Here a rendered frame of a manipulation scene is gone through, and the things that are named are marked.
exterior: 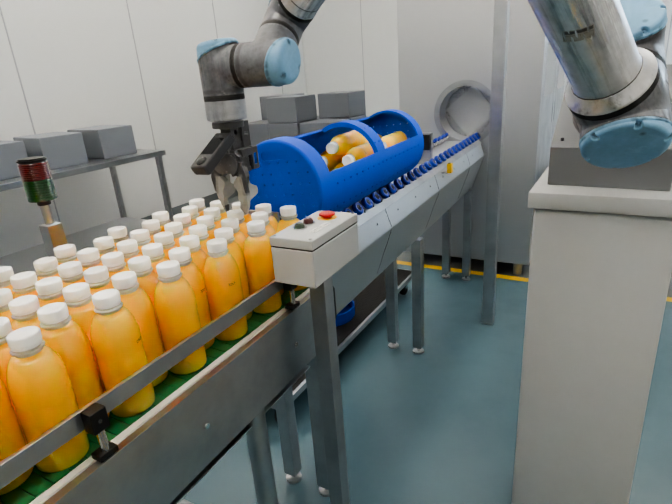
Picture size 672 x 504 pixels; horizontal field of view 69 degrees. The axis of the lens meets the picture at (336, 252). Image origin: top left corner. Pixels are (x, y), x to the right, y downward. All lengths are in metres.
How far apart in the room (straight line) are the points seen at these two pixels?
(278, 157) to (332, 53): 5.94
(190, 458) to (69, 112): 4.16
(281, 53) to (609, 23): 0.57
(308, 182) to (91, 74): 3.85
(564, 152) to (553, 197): 0.12
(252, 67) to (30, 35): 3.83
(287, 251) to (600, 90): 0.63
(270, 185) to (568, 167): 0.78
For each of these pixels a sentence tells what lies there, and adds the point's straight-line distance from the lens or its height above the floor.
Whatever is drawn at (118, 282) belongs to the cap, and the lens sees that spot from 0.87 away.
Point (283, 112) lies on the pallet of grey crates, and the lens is 5.28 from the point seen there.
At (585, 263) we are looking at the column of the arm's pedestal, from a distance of 1.30.
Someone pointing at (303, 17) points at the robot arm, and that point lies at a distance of 1.13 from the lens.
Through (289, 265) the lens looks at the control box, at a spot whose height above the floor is 1.04.
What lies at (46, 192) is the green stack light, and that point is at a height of 1.18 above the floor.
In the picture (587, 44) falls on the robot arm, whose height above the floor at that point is 1.41.
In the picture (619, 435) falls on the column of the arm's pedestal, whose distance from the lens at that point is 1.53.
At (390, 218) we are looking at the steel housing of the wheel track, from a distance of 1.84.
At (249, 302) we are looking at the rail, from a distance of 1.01.
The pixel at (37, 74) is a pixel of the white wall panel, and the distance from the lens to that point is 4.77.
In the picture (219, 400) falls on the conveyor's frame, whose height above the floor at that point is 0.84.
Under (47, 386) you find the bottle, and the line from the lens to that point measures 0.76.
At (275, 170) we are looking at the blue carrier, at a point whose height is 1.15.
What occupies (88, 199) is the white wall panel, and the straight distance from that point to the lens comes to 4.94.
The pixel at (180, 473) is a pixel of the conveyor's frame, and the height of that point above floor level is 0.77.
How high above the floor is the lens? 1.40
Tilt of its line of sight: 20 degrees down
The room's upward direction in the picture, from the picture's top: 4 degrees counter-clockwise
